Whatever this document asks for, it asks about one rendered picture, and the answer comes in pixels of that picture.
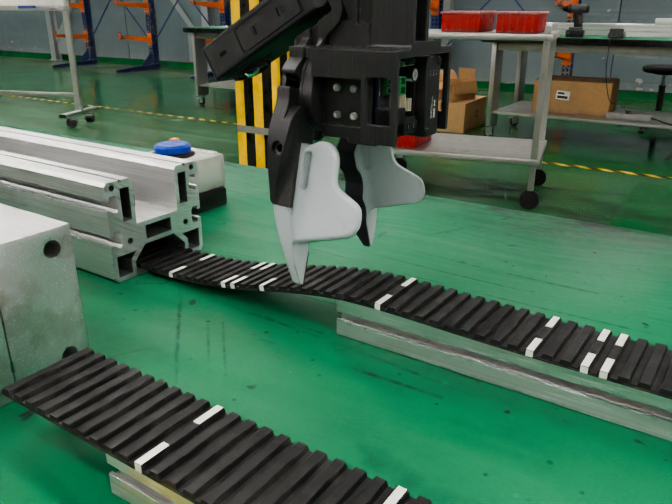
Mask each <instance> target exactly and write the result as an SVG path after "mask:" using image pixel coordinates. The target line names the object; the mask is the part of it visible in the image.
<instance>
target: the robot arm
mask: <svg viewBox="0 0 672 504"><path fill-rule="evenodd" d="M429 12H430V0H263V1H261V2H260V3H259V4H258V5H256V6H255V7H254V8H253V9H251V10H250V11H249V12H248V13H246V14H245V15H244V16H242V17H241V18H240V19H239V20H237V21H236V22H235V23H234V24H232V25H230V26H228V27H227V28H225V29H224V30H222V31H221V32H220V33H219V34H218V35H217V36H216V37H215V39H214V40H212V41H211V42H210V43H209V44H207V45H206V46H205V47H203V48H202V51H203V54H204V56H205V58H206V60H207V62H208V64H209V67H210V69H211V71H212V73H213V75H214V77H215V80H216V82H218V81H223V80H230V79H234V80H235V82H236V81H242V80H246V79H249V78H252V77H254V76H257V75H258V74H260V73H261V72H263V71H265V70H266V69H267V68H268V67H270V66H271V64H270V63H271V62H273V61H274V60H276V59H277V58H279V57H280V56H282V55H283V54H285V53H286V52H287V51H289V58H288V59H287V61H286V62H285V64H284V65H283V67H282V69H281V71H282V73H283V75H282V86H280V85H279V86H278V87H277V100H276V105H275V108H274V111H273V114H272V118H271V122H270V126H269V132H268V140H267V164H268V177H269V190H270V201H271V202H272V203H273V204H274V214H275V220H276V226H277V230H278V234H279V238H280V242H281V245H282V249H283V252H284V256H285V259H286V262H287V266H288V269H289V272H290V276H291V279H292V281H293V282H295V283H298V284H304V281H305V274H306V268H307V262H308V256H309V252H308V242H316V241H327V240H338V239H348V238H351V237H353V236H354V235H355V234H357V236H358V237H359V239H360V240H361V242H362V243H363V245H364V246H368V247H369V246H371V245H372V243H373V238H374V233H375V227H376V221H377V211H378V208H380V207H389V206H397V205H406V204H414V203H418V202H420V201H421V200H422V199H423V198H424V196H425V186H424V183H423V181H422V179H421V178H420V177H419V176H417V175H416V174H414V173H412V172H410V171H409V170H407V169H405V168H404V167H402V166H400V165H399V164H398V163H397V162H396V160H395V158H394V154H393V149H392V147H396V146H397V137H400V136H404V135H409V136H417V137H427V136H430V135H433V134H436V132H437V128H438V129H447V124H448V107H449V90H450V73H451V55H452V45H441V43H440V41H441V40H428V34H429ZM440 69H444V70H443V88H442V106H441V111H439V110H438V98H439V79H440ZM324 136H329V137H337V138H340V139H339V142H338V145H337V147H335V146H334V145H333V144H331V143H329V142H324V141H322V142H317V143H314V144H313V141H320V140H321V139H322V138H323V137H324ZM339 167H340V169H341V170H342V171H343V174H344V177H345V192H344V191H342V190H341V188H340V186H339V183H338V175H339Z"/></svg>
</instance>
